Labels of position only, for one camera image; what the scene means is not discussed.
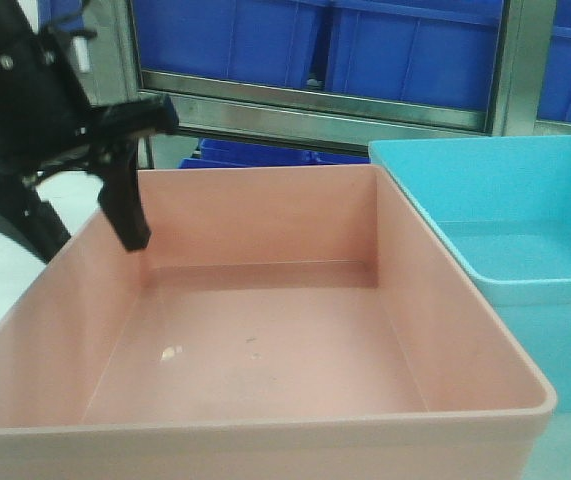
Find blue bin upper far right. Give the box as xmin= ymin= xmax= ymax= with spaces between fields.
xmin=537 ymin=1 xmax=571 ymax=123

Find pink plastic box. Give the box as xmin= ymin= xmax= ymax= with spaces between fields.
xmin=0 ymin=165 xmax=557 ymax=479

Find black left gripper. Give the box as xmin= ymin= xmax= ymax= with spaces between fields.
xmin=0 ymin=1 xmax=178 ymax=263

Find blue bin upper middle-left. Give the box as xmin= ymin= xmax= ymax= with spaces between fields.
xmin=132 ymin=1 xmax=330 ymax=89

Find stainless steel shelf rack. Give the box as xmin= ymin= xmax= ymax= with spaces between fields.
xmin=81 ymin=1 xmax=571 ymax=155

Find light blue plastic box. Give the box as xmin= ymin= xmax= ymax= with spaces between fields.
xmin=369 ymin=135 xmax=571 ymax=413

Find blue bin upper middle-right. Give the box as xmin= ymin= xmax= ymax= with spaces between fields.
xmin=324 ymin=1 xmax=502 ymax=111

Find blue bins behind table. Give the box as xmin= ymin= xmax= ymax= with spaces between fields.
xmin=178 ymin=139 xmax=370 ymax=169

